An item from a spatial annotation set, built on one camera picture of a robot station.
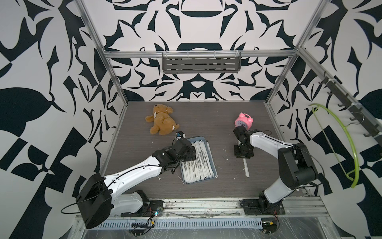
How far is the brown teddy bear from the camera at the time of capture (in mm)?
963

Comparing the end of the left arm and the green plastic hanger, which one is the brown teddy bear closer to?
the end of the left arm

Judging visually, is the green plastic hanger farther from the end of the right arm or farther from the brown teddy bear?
the brown teddy bear
